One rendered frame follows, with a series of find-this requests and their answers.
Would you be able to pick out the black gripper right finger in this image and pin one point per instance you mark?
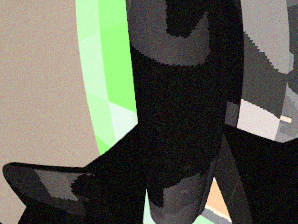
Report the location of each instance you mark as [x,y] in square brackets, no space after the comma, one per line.
[253,173]

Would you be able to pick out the white dashed outline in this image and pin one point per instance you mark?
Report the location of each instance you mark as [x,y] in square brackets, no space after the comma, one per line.
[284,118]

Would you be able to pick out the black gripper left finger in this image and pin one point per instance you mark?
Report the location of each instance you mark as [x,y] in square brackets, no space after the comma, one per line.
[112,187]

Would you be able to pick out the grey rectangular mat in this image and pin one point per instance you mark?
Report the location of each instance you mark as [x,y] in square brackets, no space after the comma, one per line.
[286,131]

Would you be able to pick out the white tile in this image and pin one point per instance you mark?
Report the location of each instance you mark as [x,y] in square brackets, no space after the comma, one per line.
[215,201]

